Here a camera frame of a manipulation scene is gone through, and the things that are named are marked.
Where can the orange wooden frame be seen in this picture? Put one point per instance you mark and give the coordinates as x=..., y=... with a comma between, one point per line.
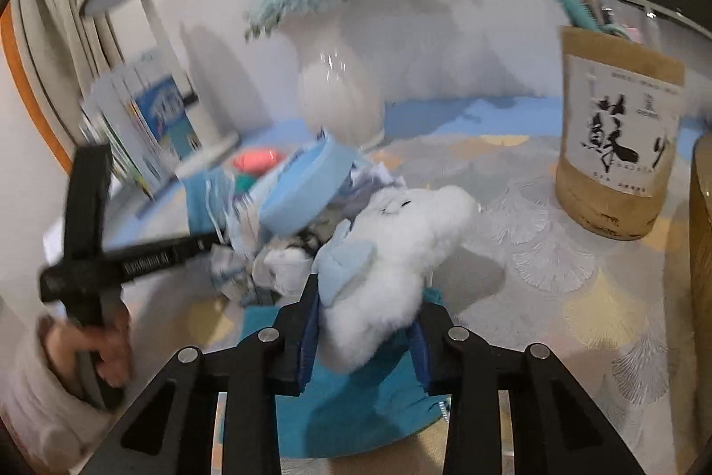
x=22, y=85

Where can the person's left forearm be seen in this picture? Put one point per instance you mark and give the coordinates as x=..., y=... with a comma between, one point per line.
x=39, y=414

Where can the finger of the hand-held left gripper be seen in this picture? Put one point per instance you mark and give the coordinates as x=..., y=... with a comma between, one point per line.
x=194, y=246

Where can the teal cloth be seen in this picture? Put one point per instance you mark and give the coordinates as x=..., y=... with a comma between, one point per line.
x=356, y=408

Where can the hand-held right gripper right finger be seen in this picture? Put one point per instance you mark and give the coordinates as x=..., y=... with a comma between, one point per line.
x=421, y=361

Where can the brown printed pen holder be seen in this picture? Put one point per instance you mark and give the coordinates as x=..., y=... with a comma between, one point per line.
x=612, y=197

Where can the pile of blue face masks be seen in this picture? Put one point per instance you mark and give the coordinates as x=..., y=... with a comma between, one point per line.
x=203, y=199

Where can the patterned table mat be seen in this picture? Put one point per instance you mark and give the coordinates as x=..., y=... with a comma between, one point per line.
x=528, y=286

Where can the beige curtain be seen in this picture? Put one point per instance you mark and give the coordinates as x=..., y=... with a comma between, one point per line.
x=61, y=35

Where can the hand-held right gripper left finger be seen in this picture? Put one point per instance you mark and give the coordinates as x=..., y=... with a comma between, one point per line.
x=309, y=347

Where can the person's left hand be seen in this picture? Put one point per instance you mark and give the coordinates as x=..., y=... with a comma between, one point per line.
x=117, y=347

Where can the orange pink object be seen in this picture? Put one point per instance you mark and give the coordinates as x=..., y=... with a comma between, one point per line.
x=258, y=160

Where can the stack of printed booklets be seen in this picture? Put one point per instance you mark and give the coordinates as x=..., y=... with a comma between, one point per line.
x=161, y=113

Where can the bundle of pens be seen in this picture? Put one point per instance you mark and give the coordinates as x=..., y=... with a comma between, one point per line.
x=595, y=2

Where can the light blue round box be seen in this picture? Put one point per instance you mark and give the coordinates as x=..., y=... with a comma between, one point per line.
x=303, y=185

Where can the white plush toy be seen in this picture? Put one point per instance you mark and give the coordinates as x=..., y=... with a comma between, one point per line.
x=400, y=252

